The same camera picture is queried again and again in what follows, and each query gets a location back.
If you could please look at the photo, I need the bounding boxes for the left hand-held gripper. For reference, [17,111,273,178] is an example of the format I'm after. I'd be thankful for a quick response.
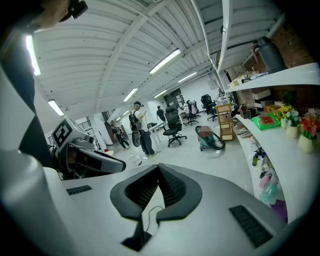
[51,115,127,180]

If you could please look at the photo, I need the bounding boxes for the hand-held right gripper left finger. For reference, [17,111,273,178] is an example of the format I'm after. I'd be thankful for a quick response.
[62,163,160,256]

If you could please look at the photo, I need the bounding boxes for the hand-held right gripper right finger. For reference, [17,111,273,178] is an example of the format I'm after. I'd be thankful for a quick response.
[149,162,287,256]

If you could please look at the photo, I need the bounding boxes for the black vacuum hose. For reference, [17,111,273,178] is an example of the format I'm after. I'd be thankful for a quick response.
[194,125,226,151]

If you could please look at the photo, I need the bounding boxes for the black oval pad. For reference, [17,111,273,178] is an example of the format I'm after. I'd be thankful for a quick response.
[131,131,142,148]

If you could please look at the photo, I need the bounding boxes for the black backpack harness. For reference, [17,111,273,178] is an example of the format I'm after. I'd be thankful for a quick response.
[128,109,140,132]

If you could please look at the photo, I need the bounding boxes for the white desk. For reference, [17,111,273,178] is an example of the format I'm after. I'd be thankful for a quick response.
[147,121,166,152]

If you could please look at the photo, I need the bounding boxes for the purple bag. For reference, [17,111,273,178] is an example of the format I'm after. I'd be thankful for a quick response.
[271,199,288,223]

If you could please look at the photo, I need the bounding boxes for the stack of white plates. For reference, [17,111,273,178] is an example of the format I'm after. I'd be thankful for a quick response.
[236,126,253,139]

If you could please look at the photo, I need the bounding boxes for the black mesh office chair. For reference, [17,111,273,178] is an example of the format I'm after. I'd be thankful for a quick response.
[162,106,188,148]

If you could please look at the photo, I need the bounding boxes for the wooden rack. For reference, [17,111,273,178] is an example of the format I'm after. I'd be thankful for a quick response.
[215,103,236,142]

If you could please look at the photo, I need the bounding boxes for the white curved shelving unit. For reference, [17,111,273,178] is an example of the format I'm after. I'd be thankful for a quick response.
[224,62,320,225]

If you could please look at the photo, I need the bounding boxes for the green snack bag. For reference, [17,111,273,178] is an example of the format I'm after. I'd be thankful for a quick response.
[250,113,282,131]

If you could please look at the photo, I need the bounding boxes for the yellow flowers in white vase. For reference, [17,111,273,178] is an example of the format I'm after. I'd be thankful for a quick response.
[273,104,294,130]

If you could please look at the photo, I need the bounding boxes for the brown cardboard box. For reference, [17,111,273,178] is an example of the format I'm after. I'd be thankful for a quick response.
[263,104,283,114]

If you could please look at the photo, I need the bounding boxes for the red flowers in white vase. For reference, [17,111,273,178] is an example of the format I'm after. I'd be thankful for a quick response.
[298,107,320,154]

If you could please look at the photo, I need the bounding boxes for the black jug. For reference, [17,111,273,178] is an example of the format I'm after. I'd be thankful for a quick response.
[251,36,287,75]

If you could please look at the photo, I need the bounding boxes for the person's head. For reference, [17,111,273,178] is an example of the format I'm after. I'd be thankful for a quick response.
[29,0,72,31]

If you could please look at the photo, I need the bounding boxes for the black adapter cable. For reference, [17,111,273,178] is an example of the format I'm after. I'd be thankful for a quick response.
[131,149,144,167]

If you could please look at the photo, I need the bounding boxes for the black head-worn camera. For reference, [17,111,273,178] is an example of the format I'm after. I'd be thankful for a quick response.
[59,0,89,22]

